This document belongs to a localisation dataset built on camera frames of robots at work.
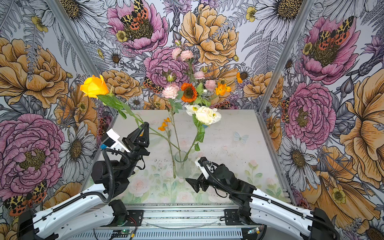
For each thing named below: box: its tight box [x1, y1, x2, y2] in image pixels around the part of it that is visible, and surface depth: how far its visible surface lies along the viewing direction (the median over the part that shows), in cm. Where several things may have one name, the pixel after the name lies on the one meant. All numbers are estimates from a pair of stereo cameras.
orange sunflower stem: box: [181, 82, 198, 103], surface depth 76 cm
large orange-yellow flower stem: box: [79, 75, 181, 153], surface depth 41 cm
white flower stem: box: [184, 104, 201, 117], surface depth 66 cm
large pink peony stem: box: [172, 40, 197, 82], surface depth 86 cm
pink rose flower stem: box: [194, 71, 217, 92], surface depth 93 cm
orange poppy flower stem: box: [215, 72, 243, 96], surface depth 83 cm
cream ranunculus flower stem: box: [183, 106, 214, 162], surface depth 57 cm
